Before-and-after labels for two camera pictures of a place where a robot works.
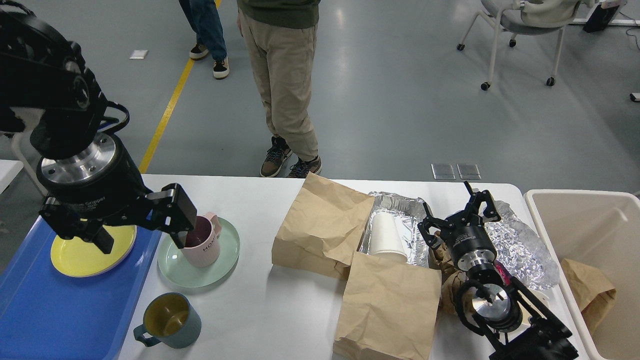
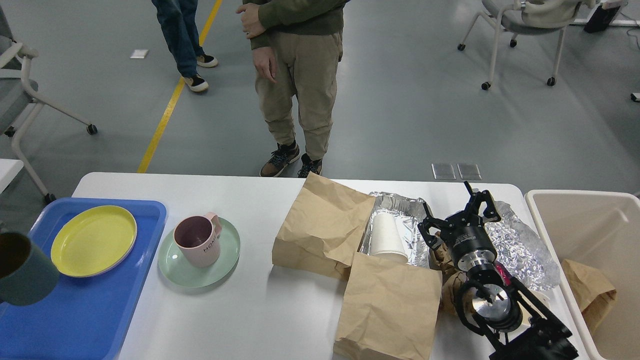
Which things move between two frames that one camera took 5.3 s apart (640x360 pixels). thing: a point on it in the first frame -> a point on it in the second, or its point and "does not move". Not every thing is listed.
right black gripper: (464, 233) does not move
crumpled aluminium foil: (520, 251) does not move
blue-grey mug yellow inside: (170, 319) -> (29, 275)
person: (203, 16) -> (178, 19)
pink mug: (202, 246) does not move
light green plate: (175, 268) does not move
